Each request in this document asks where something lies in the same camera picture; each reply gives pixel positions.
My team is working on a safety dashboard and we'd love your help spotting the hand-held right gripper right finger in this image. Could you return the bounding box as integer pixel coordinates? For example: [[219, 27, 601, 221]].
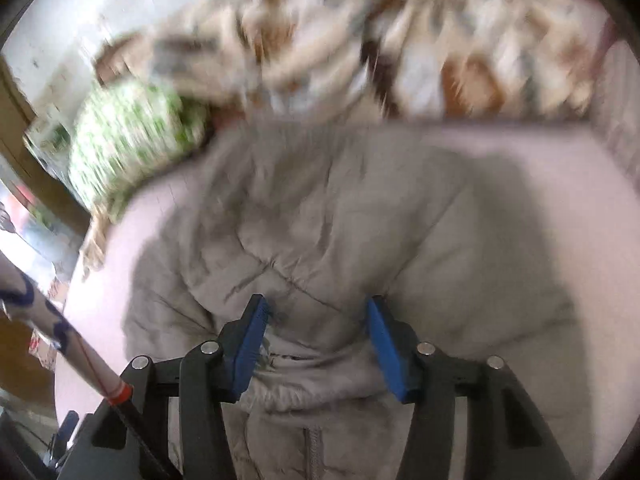
[[366, 295, 576, 480]]

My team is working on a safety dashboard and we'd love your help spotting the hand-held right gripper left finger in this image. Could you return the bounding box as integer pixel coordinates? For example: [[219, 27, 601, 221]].
[[64, 294, 273, 480]]

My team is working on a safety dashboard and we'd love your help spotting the grey quilted jacket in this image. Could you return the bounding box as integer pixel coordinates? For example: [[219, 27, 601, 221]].
[[121, 122, 593, 480]]

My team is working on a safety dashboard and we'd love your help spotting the beige cloth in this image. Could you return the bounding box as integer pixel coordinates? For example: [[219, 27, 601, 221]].
[[80, 207, 121, 281]]

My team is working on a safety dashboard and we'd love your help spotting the white printed tote bag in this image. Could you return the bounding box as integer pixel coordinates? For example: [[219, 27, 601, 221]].
[[27, 277, 71, 368]]

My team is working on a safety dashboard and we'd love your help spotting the green patterned pillow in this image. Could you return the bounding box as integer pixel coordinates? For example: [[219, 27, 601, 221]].
[[67, 77, 211, 225]]

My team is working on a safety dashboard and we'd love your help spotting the wooden framed glass window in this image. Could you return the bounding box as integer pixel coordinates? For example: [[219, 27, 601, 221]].
[[0, 55, 93, 281]]

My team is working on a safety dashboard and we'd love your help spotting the floral leaf print blanket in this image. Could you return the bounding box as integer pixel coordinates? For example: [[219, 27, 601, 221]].
[[95, 0, 608, 123]]

